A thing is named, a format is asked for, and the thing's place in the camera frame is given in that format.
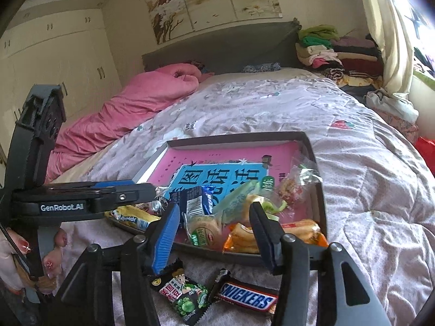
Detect yellow Alpenliebe candy bag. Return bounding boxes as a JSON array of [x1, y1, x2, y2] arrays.
[[105, 205, 161, 231]]

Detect orange egg roll pack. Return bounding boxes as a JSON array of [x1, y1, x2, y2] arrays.
[[223, 219, 329, 254]]

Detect round cake green label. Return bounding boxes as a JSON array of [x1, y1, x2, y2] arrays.
[[185, 214, 223, 250]]

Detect blue biscuit packet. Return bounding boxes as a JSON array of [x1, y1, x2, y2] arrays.
[[170, 186, 215, 224]]

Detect clear red pastry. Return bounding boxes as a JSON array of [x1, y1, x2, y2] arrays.
[[276, 155, 323, 208]]

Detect black green candy packet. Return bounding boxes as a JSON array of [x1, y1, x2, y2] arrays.
[[150, 258, 209, 325]]

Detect brown Snickers bar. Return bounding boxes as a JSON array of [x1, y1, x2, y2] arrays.
[[208, 269, 279, 316]]

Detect green bag yellow cake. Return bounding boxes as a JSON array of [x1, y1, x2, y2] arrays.
[[213, 176, 287, 224]]

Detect person's left hand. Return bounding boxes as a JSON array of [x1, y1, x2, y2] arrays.
[[0, 227, 69, 296]]

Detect dark shallow cardboard tray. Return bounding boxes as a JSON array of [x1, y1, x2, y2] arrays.
[[107, 132, 327, 266]]

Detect pink and blue book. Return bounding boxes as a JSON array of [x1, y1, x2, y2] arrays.
[[135, 140, 300, 205]]

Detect pink quilt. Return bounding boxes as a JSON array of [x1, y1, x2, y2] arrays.
[[45, 63, 214, 183]]

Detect lilac patterned duvet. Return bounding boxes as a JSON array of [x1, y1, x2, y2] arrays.
[[60, 68, 434, 325]]

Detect cream wardrobe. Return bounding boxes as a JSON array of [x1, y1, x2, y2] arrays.
[[1, 10, 121, 152]]

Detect dark patterned pillow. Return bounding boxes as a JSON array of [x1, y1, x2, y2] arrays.
[[242, 62, 282, 73]]

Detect dark green headboard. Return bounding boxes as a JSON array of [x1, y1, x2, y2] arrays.
[[142, 19, 302, 74]]

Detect red plastic bag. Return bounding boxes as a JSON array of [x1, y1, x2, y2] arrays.
[[415, 137, 435, 174]]

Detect white crumpled cloth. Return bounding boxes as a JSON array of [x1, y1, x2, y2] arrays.
[[365, 88, 419, 124]]

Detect pile of folded clothes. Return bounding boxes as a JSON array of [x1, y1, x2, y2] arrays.
[[295, 24, 383, 90]]

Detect cream curtain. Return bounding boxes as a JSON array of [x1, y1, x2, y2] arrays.
[[362, 0, 414, 94]]

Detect blossom wall painting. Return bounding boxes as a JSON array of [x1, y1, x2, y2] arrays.
[[142, 0, 282, 45]]

